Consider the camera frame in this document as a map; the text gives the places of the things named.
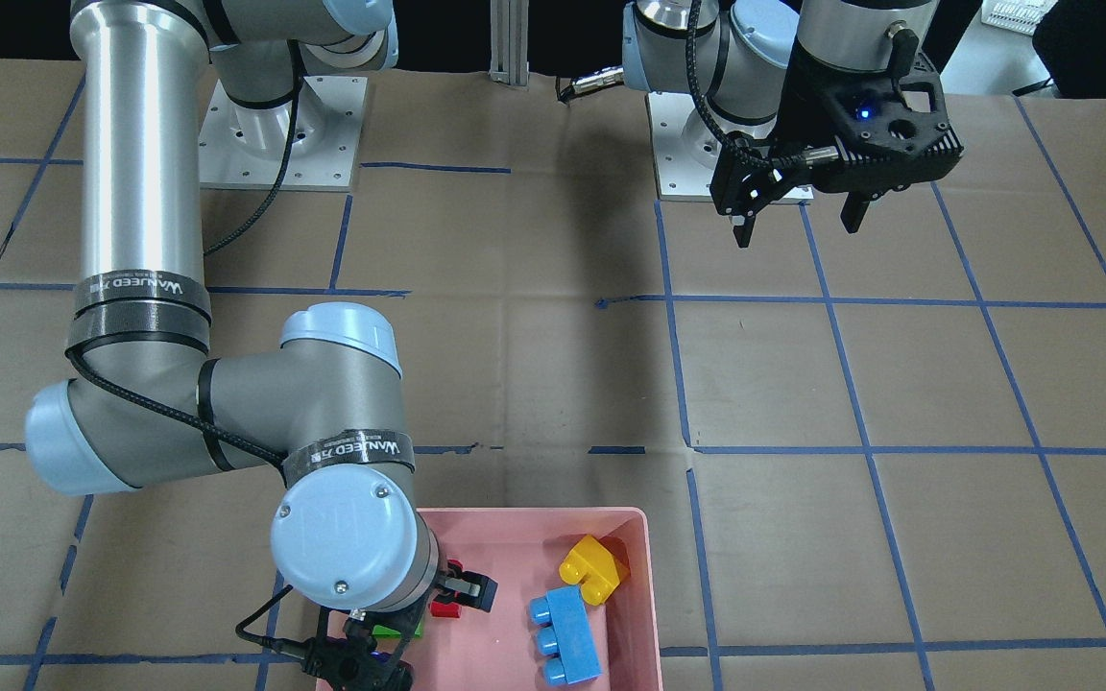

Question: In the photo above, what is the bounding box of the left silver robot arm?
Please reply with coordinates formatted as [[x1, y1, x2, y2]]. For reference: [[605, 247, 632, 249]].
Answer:
[[622, 1, 964, 248]]

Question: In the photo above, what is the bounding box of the blue toy block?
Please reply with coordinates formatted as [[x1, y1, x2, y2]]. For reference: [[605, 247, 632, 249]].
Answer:
[[528, 584, 603, 687]]

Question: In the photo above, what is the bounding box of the pink plastic box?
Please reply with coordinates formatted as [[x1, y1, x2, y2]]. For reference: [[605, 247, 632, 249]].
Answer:
[[403, 507, 662, 690]]

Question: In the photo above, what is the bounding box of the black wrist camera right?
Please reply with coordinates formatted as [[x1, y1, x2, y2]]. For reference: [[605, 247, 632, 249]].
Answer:
[[301, 607, 421, 690]]

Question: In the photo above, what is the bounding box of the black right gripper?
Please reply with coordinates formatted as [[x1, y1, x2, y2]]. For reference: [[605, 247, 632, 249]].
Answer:
[[361, 552, 498, 634]]

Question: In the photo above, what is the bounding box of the aluminium frame post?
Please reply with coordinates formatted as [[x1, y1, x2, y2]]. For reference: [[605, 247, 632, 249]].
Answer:
[[488, 0, 530, 90]]

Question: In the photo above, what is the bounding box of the red toy block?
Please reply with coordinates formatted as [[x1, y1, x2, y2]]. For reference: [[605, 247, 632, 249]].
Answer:
[[427, 598, 463, 620]]

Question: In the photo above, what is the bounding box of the green toy block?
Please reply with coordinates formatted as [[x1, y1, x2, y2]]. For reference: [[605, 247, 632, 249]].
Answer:
[[372, 621, 424, 639]]

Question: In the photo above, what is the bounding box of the yellow toy block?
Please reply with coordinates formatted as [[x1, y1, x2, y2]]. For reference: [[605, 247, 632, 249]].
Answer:
[[559, 535, 632, 607]]

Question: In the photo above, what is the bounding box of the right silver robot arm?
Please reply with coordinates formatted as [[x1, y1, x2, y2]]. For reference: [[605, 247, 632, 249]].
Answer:
[[25, 1, 497, 615]]

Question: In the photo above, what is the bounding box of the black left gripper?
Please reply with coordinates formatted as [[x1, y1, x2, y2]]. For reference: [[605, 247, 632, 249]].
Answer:
[[732, 38, 927, 249]]

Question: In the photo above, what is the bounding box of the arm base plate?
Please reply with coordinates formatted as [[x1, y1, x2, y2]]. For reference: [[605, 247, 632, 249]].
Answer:
[[646, 92, 721, 203], [198, 76, 369, 192]]

